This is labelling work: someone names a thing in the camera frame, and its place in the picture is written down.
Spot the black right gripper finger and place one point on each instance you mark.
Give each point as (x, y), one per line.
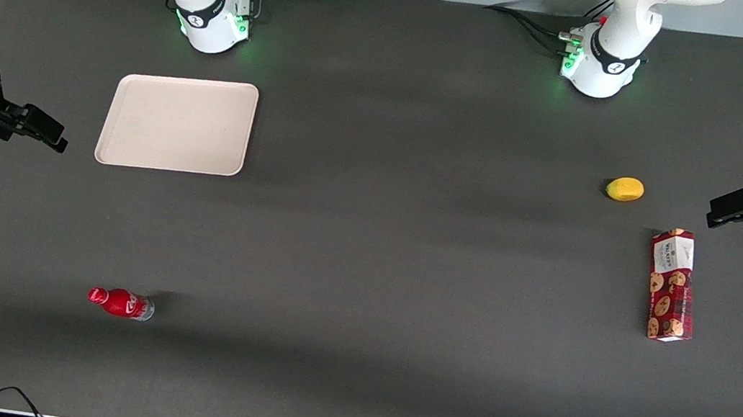
(35, 120)
(39, 138)

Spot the red coke bottle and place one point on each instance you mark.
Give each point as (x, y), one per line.
(122, 303)

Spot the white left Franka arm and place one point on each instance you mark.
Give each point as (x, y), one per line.
(612, 46)

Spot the beige plastic tray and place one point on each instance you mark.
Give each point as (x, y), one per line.
(178, 124)

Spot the red cookie box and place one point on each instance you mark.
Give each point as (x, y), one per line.
(671, 287)

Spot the yellow lemon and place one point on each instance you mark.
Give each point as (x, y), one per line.
(625, 189)

